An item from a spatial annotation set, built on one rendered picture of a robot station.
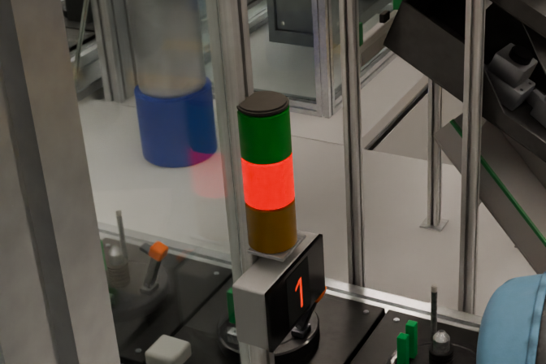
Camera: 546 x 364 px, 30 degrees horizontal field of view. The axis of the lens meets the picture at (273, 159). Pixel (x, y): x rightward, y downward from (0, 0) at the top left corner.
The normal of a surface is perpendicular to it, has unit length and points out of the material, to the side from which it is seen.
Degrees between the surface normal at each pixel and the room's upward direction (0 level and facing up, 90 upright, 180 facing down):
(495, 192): 90
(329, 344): 0
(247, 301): 90
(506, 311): 34
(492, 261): 0
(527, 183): 45
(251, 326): 90
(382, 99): 0
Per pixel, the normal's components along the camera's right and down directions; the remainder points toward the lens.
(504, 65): -0.62, 0.39
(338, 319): -0.07, -0.89
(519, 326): -0.63, -0.54
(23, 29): 0.88, 0.17
